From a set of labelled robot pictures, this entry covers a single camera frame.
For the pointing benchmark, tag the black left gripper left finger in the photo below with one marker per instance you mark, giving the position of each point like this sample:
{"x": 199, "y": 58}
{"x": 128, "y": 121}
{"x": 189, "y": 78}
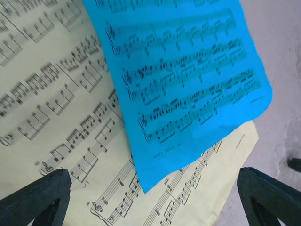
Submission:
{"x": 44, "y": 202}

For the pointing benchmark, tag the blue sheet music page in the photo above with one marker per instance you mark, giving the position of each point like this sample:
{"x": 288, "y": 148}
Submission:
{"x": 186, "y": 73}

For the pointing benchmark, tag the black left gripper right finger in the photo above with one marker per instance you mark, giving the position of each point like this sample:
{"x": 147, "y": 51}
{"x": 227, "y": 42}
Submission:
{"x": 267, "y": 201}

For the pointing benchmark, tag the white music stand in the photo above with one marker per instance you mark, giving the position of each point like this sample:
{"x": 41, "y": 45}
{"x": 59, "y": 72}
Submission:
{"x": 295, "y": 164}

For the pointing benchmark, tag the yellow sheet music page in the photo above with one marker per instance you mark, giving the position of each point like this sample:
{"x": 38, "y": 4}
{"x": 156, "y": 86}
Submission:
{"x": 59, "y": 109}

